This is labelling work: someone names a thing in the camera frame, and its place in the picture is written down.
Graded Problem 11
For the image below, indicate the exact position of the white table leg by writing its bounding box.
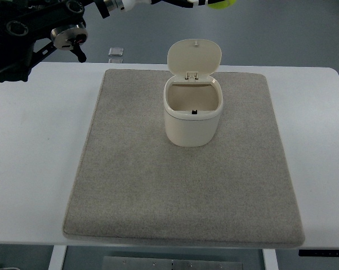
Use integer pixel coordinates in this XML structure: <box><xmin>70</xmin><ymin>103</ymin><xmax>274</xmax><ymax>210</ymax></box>
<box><xmin>262</xmin><ymin>249</ymin><xmax>279</xmax><ymax>270</ymax></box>
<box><xmin>48</xmin><ymin>245</ymin><xmax>67</xmax><ymax>270</ymax></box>

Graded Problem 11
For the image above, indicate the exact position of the white table leg right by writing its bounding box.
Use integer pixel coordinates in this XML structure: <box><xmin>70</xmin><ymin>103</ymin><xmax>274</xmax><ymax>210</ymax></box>
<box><xmin>262</xmin><ymin>249</ymin><xmax>279</xmax><ymax>270</ymax></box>

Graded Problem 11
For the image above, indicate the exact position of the black desk control panel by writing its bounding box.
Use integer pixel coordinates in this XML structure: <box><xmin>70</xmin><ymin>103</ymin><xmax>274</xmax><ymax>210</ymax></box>
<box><xmin>298</xmin><ymin>249</ymin><xmax>339</xmax><ymax>258</ymax></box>

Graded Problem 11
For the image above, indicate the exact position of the yellow tennis ball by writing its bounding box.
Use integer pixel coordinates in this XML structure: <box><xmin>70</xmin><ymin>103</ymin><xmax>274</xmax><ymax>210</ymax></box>
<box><xmin>208</xmin><ymin>0</ymin><xmax>237</xmax><ymax>10</ymax></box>

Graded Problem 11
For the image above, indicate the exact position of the grey felt mat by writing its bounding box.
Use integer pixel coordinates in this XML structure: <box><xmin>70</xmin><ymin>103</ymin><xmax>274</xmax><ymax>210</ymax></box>
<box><xmin>63</xmin><ymin>69</ymin><xmax>305</xmax><ymax>248</ymax></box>

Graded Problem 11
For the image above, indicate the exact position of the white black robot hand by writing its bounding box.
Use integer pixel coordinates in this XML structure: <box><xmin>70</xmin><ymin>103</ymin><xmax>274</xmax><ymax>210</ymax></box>
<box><xmin>115</xmin><ymin>0</ymin><xmax>219</xmax><ymax>11</ymax></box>

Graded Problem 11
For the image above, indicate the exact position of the beige lidded plastic bin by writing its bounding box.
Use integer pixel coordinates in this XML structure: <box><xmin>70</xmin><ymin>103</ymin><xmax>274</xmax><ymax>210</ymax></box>
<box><xmin>163</xmin><ymin>39</ymin><xmax>224</xmax><ymax>147</ymax></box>

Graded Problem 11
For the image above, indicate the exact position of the white table leg left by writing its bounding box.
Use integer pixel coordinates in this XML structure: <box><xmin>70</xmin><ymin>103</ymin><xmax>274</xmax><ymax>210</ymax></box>
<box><xmin>48</xmin><ymin>245</ymin><xmax>67</xmax><ymax>270</ymax></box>

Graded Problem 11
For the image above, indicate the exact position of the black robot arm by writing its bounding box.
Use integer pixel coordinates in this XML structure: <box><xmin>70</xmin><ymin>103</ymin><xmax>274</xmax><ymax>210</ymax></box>
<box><xmin>0</xmin><ymin>1</ymin><xmax>92</xmax><ymax>82</ymax></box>

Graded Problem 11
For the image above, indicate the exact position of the silver floor socket plate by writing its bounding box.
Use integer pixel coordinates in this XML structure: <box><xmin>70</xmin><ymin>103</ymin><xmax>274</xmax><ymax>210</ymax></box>
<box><xmin>108</xmin><ymin>47</ymin><xmax>124</xmax><ymax>57</ymax></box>

